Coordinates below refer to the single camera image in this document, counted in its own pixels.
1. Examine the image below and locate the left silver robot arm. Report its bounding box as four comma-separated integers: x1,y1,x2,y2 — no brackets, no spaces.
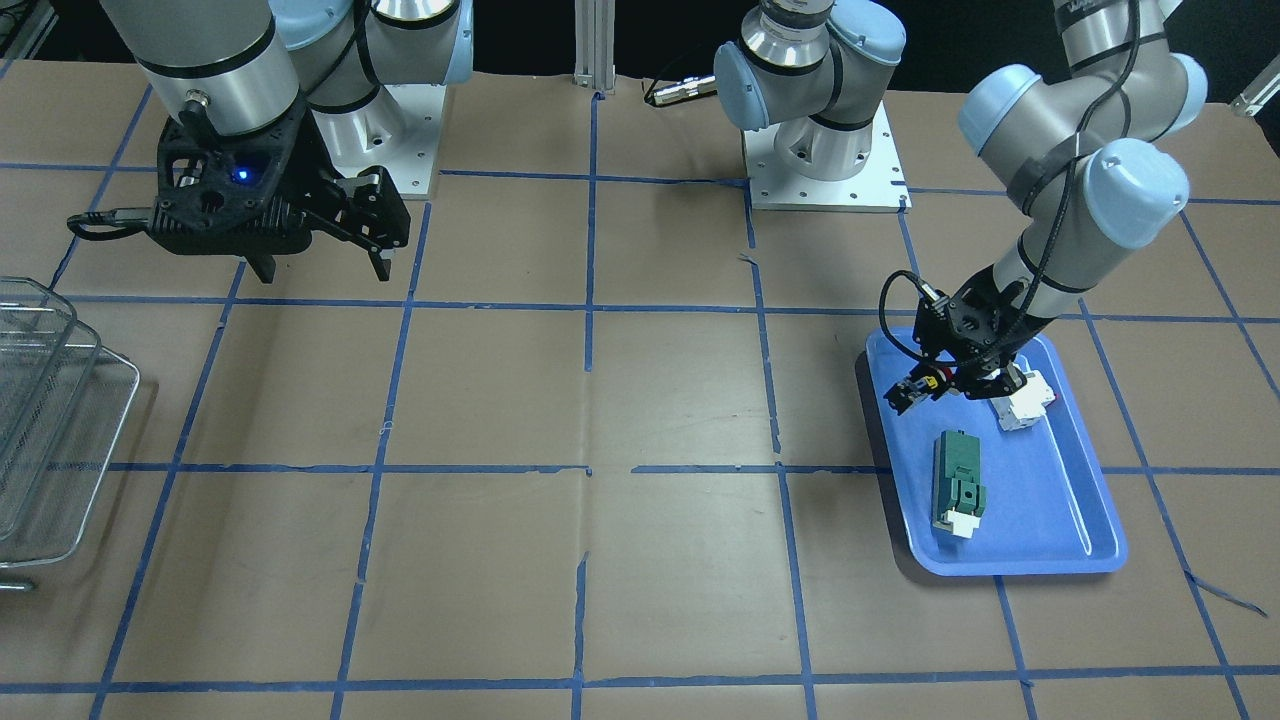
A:
713,1,1207,414

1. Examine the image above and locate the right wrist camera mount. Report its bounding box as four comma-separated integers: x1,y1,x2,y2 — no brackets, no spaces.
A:
145,90,312,258

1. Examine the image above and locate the aluminium rail bottom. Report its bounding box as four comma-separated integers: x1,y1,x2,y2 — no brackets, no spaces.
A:
1229,76,1279,117

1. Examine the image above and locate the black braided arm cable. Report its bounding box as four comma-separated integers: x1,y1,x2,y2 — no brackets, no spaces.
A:
878,0,1146,375

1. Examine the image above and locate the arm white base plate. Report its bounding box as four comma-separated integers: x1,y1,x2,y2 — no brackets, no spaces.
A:
742,105,913,213
312,85,448,200

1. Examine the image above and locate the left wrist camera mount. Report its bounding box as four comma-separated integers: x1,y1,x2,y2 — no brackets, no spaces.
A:
911,281,964,357

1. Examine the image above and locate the white circuit breaker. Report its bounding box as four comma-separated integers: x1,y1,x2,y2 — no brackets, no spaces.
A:
989,370,1059,432

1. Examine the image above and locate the blue plastic tray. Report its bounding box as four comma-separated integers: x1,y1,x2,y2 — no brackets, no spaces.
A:
877,334,1129,577

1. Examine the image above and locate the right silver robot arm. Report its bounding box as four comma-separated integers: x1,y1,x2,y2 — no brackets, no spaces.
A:
67,1,475,284

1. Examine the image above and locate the green terminal block module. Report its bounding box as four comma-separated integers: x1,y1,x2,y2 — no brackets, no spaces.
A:
931,430,988,539

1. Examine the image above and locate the wire mesh shelf rack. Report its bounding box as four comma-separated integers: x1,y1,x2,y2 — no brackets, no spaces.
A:
1,275,140,593

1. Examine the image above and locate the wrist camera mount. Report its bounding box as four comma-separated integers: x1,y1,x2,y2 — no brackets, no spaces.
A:
145,90,312,258
911,281,964,357

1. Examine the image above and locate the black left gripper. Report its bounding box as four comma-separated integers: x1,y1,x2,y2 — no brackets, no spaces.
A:
884,266,1041,416

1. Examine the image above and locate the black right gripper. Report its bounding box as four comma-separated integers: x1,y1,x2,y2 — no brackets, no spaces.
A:
244,140,411,284

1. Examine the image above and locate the aluminium frame post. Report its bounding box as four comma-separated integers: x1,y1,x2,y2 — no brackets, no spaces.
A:
573,0,616,95

